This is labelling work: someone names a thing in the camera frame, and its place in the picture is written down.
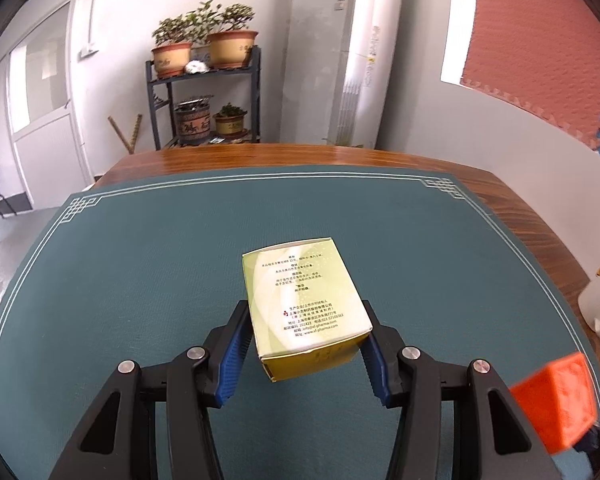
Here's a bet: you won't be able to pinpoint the yellow cardboard box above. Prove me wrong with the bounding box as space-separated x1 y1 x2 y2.
242 237 373 382

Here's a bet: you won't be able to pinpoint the dark orange toy cube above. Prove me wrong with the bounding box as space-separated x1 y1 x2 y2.
509 352 597 454

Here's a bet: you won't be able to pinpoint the green table mat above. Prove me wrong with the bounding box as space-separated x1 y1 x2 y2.
0 166 592 479

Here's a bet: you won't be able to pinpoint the wooden sticks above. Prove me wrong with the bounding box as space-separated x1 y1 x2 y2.
106 112 144 156

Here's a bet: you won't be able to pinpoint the dark brown lower pot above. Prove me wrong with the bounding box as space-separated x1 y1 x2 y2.
174 96 211 145

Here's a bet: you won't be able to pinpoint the small lower potted plant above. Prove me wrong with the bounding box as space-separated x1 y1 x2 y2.
213 102 248 138

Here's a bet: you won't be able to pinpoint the black metal plant shelf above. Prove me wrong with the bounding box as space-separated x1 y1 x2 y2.
144 46 262 151

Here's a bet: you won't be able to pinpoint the white door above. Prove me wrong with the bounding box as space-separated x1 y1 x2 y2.
6 0 93 209

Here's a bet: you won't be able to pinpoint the white object on shelf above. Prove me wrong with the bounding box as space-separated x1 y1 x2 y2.
184 60 210 75

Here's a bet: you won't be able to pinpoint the left potted plant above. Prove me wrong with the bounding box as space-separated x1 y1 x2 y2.
151 14 193 79

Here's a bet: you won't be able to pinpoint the right potted plant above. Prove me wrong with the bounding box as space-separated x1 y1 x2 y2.
207 3 258 70

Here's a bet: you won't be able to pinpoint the white standing air conditioner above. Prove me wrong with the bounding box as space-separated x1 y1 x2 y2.
279 0 402 148

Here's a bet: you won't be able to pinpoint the red foam wall mat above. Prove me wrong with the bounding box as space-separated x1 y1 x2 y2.
460 0 600 152

